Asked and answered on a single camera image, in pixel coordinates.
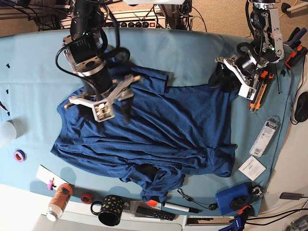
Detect blue orange bottom clamp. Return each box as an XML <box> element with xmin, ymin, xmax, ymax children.
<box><xmin>219</xmin><ymin>205</ymin><xmax>254</xmax><ymax>231</ymax></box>

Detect clear blister pack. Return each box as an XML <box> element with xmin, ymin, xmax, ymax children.
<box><xmin>249</xmin><ymin>115</ymin><xmax>280</xmax><ymax>157</ymax></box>

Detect silver key ring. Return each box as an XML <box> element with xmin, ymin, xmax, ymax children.
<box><xmin>251</xmin><ymin>186</ymin><xmax>270</xmax><ymax>198</ymax></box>

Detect white black marker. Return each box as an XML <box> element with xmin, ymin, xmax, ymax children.
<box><xmin>162</xmin><ymin>203</ymin><xmax>201</xmax><ymax>214</ymax></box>

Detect translucent plastic cup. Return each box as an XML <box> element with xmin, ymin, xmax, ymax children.
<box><xmin>0</xmin><ymin>121</ymin><xmax>17</xmax><ymax>148</ymax></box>

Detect carabiner with black lanyard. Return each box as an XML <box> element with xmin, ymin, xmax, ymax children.
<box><xmin>177</xmin><ymin>188</ymin><xmax>218</xmax><ymax>211</ymax></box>

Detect red tape roll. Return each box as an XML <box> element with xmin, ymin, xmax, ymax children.
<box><xmin>80</xmin><ymin>193</ymin><xmax>93</xmax><ymax>204</ymax></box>

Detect pink small clip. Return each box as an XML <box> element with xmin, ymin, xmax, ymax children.
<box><xmin>46</xmin><ymin>178</ymin><xmax>57</xmax><ymax>191</ymax></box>

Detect purple tape roll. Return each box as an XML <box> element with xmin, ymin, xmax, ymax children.
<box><xmin>14</xmin><ymin>150</ymin><xmax>26</xmax><ymax>162</ymax></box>

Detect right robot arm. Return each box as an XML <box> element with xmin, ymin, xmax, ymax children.
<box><xmin>56</xmin><ymin>0</ymin><xmax>141</xmax><ymax>123</ymax></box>

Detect orange black bar clamp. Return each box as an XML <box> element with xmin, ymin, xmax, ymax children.
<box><xmin>285</xmin><ymin>45</ymin><xmax>308</xmax><ymax>69</ymax></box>

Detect black zip tie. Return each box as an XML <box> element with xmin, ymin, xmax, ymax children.
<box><xmin>275</xmin><ymin>69</ymin><xmax>281</xmax><ymax>94</ymax></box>

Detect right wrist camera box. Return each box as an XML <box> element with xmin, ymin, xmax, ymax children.
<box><xmin>92</xmin><ymin>99</ymin><xmax>115</xmax><ymax>122</ymax></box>

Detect black remote control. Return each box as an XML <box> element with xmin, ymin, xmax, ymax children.
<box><xmin>136</xmin><ymin>206</ymin><xmax>176</xmax><ymax>221</ymax></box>

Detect black computer mouse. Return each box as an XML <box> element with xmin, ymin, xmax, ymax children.
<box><xmin>294</xmin><ymin>91</ymin><xmax>308</xmax><ymax>123</ymax></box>

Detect blue spring clamp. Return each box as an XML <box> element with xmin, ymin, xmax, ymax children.
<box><xmin>283</xmin><ymin>27</ymin><xmax>307</xmax><ymax>47</ymax></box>

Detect blue box with knob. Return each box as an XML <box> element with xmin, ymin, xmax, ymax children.
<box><xmin>215</xmin><ymin>182</ymin><xmax>253</xmax><ymax>215</ymax></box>

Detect teal table cloth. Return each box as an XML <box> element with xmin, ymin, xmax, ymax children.
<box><xmin>0</xmin><ymin>29</ymin><xmax>308</xmax><ymax>202</ymax></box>

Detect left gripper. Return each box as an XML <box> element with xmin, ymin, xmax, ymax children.
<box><xmin>208</xmin><ymin>54</ymin><xmax>265</xmax><ymax>93</ymax></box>

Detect white paper strip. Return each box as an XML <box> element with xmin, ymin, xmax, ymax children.
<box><xmin>36</xmin><ymin>165</ymin><xmax>67</xmax><ymax>187</ymax></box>

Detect black orange utility knife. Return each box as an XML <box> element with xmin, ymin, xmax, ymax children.
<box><xmin>250</xmin><ymin>71</ymin><xmax>274</xmax><ymax>113</ymax></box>

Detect dark blue t-shirt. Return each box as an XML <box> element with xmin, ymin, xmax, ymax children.
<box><xmin>51</xmin><ymin>66</ymin><xmax>236</xmax><ymax>202</ymax></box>

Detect red cube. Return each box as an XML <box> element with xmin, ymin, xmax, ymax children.
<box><xmin>147</xmin><ymin>200</ymin><xmax>159</xmax><ymax>207</ymax></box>

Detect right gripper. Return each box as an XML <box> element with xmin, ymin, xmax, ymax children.
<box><xmin>64</xmin><ymin>68</ymin><xmax>141</xmax><ymax>125</ymax></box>

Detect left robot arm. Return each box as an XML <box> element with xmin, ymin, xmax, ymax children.
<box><xmin>208</xmin><ymin>0</ymin><xmax>284</xmax><ymax>93</ymax></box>

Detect white paper card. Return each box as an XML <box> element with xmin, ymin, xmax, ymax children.
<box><xmin>238</xmin><ymin>155</ymin><xmax>266</xmax><ymax>181</ymax></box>

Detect orange plastic bottle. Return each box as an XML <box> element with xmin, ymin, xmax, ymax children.
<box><xmin>46</xmin><ymin>183</ymin><xmax>73</xmax><ymax>222</ymax></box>

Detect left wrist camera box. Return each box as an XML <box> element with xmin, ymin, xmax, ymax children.
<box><xmin>238</xmin><ymin>84</ymin><xmax>257</xmax><ymax>101</ymax></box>

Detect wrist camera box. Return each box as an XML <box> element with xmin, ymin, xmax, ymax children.
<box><xmin>92</xmin><ymin>99</ymin><xmax>115</xmax><ymax>122</ymax></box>
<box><xmin>238</xmin><ymin>84</ymin><xmax>257</xmax><ymax>101</ymax></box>

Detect black mug yellow dots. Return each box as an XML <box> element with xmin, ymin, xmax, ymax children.
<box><xmin>90</xmin><ymin>195</ymin><xmax>124</xmax><ymax>227</ymax></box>

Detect black adapter block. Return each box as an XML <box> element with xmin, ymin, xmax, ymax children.
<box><xmin>280</xmin><ymin>192</ymin><xmax>302</xmax><ymax>200</ymax></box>

